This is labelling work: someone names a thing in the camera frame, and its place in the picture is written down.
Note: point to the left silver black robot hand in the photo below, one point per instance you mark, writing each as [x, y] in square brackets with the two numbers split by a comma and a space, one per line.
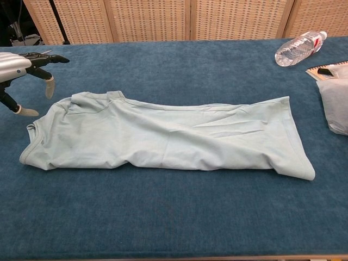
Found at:
[13, 65]

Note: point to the light green t-shirt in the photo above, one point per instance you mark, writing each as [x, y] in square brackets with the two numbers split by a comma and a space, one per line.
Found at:
[163, 136]

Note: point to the black tripod stand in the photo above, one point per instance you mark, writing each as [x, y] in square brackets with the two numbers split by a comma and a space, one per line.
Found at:
[58, 16]

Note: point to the wooden rattan folding screen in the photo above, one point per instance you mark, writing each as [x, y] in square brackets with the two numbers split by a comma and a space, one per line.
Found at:
[149, 19]

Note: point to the blue table cover cloth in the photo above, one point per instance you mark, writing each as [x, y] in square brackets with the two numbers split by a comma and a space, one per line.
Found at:
[174, 212]

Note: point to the clear plastic water bottle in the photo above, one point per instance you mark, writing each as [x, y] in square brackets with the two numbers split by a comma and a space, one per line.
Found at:
[296, 49]

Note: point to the brown spiral notebook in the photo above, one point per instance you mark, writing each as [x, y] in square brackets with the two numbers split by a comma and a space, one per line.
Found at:
[312, 72]

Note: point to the frosted bag with QR label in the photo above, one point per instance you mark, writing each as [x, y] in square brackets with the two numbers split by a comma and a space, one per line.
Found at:
[337, 108]

